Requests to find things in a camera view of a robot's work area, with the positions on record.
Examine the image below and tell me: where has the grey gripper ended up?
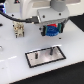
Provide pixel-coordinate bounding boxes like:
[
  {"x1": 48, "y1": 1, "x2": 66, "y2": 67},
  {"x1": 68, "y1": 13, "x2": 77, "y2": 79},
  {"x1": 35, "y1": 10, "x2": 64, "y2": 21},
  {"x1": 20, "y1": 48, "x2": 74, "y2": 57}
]
[{"x1": 37, "y1": 8, "x2": 69, "y2": 36}]

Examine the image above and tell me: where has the red gear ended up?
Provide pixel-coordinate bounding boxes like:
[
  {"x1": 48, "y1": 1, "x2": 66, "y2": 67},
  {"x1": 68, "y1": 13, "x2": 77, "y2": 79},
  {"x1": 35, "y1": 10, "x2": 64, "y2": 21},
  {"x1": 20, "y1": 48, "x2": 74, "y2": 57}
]
[{"x1": 47, "y1": 22, "x2": 58, "y2": 28}]

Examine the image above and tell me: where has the blue gear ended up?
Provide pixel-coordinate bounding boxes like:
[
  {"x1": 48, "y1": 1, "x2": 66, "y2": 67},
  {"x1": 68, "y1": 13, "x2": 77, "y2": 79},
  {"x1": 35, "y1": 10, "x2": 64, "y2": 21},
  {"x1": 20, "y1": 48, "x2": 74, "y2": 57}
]
[{"x1": 45, "y1": 26, "x2": 59, "y2": 36}]

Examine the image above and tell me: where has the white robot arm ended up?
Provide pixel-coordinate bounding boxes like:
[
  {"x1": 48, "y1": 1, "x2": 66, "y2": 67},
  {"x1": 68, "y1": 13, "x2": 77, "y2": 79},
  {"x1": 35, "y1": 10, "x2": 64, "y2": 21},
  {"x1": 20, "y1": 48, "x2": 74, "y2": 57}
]
[{"x1": 21, "y1": 0, "x2": 69, "y2": 36}]

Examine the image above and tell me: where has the left metal peg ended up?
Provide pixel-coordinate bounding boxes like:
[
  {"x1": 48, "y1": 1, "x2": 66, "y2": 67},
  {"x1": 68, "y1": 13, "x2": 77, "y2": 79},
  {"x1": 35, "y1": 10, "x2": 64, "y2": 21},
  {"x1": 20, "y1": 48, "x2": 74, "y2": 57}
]
[{"x1": 34, "y1": 51, "x2": 39, "y2": 61}]

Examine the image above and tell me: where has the beige multi-pin connector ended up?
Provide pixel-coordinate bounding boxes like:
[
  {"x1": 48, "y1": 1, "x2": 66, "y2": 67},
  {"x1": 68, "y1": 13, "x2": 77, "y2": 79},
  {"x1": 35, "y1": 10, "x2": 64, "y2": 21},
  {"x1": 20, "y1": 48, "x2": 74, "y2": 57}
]
[{"x1": 13, "y1": 21, "x2": 24, "y2": 37}]

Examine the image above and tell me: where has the black cable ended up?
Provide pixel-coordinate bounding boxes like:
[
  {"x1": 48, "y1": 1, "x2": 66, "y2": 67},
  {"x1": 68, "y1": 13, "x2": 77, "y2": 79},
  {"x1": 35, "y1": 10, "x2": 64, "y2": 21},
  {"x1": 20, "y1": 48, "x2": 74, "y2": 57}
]
[{"x1": 0, "y1": 12, "x2": 38, "y2": 24}]

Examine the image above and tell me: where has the black peg base plate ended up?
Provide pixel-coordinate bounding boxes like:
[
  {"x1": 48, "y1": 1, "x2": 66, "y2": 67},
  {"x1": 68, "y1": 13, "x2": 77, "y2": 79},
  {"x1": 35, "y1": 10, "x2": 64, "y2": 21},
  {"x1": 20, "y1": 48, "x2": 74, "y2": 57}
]
[{"x1": 25, "y1": 46, "x2": 66, "y2": 68}]

